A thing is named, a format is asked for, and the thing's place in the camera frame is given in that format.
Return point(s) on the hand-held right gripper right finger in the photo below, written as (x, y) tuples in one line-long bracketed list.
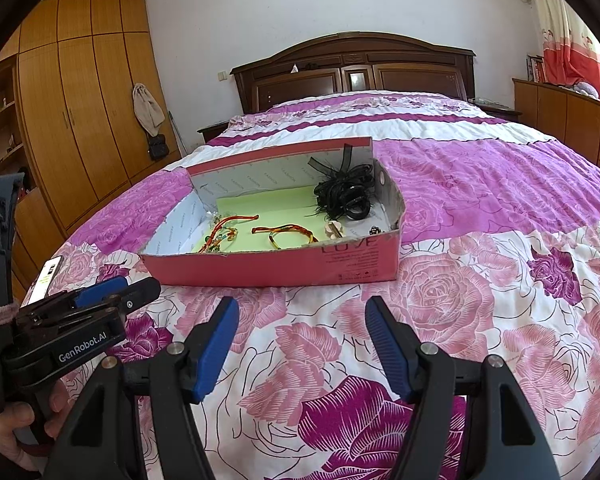
[(390, 350)]

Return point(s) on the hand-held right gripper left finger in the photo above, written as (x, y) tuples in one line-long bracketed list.
[(215, 350)]

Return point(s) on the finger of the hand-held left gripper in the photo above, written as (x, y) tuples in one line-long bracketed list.
[(100, 292), (142, 292)]

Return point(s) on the pink cardboard box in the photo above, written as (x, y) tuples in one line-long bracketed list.
[(280, 270)]

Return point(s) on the pink hair clip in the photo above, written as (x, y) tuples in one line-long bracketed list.
[(335, 230)]

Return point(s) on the person's left hand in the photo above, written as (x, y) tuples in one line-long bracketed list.
[(10, 430)]

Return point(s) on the smartphone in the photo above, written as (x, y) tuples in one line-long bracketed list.
[(47, 277)]

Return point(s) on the small dark ornament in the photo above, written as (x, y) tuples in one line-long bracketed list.
[(375, 230)]

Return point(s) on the black hanging bag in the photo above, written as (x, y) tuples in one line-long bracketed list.
[(158, 147)]

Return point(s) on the green paper liner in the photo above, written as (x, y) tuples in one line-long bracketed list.
[(280, 205)]

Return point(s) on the thin grey rod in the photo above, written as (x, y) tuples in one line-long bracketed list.
[(175, 132)]

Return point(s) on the black feather hair accessory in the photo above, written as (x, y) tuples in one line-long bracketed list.
[(340, 190)]

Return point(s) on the dark wooden nightstand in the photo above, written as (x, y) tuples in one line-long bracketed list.
[(212, 132), (495, 109)]

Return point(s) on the pink floral bedspread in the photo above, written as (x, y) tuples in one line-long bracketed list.
[(480, 200)]

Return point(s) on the wooden wardrobe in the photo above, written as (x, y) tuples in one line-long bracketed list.
[(90, 110)]

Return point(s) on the beige cloth bag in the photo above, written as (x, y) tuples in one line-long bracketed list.
[(147, 107)]

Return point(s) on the dark wooden headboard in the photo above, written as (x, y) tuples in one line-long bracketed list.
[(300, 85)]

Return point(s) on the low wooden cabinet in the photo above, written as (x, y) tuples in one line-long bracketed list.
[(565, 115)]

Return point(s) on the row of books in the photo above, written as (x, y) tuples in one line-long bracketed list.
[(535, 69)]

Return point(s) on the floral cushion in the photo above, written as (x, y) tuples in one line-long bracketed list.
[(586, 89)]

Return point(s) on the floral red-hemmed curtain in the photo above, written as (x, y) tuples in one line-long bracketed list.
[(565, 25)]

